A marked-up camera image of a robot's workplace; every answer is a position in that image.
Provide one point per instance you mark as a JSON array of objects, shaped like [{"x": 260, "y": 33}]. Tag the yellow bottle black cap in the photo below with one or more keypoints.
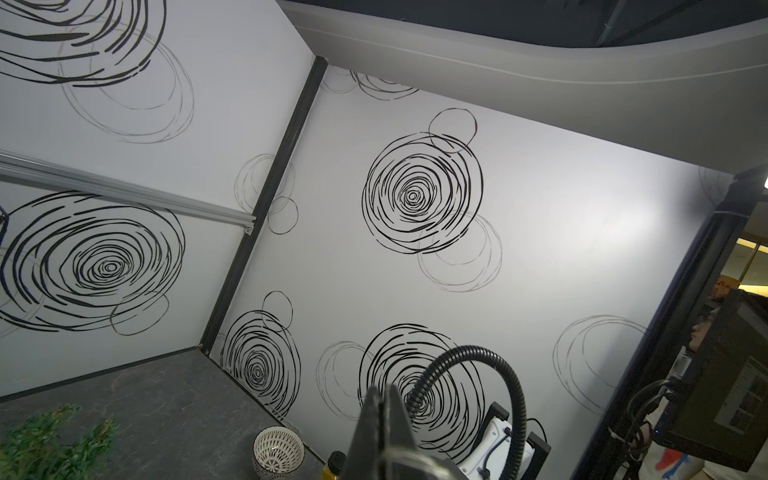
[{"x": 333, "y": 466}]

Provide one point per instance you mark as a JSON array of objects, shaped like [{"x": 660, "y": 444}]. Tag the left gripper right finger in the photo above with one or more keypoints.
[{"x": 399, "y": 428}]

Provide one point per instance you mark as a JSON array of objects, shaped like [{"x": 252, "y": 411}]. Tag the rattan ball string lights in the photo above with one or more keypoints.
[{"x": 403, "y": 463}]

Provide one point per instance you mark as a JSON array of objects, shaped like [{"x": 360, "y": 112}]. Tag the white perforated cup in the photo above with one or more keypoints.
[{"x": 277, "y": 452}]

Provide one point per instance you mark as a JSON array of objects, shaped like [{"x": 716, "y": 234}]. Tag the black monitor outside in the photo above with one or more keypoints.
[{"x": 717, "y": 409}]

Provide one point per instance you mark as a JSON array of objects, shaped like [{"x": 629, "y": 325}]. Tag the small green christmas tree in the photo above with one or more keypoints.
[{"x": 36, "y": 450}]

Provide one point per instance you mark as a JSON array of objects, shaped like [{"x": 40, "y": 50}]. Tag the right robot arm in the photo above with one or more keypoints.
[{"x": 503, "y": 447}]

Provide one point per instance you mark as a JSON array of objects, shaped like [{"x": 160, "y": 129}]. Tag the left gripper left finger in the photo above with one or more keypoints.
[{"x": 365, "y": 456}]

